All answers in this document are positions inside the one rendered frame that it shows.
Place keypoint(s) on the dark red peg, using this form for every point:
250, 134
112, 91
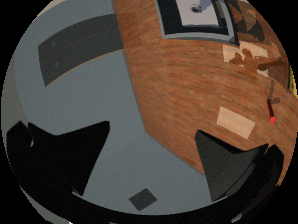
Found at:
271, 113

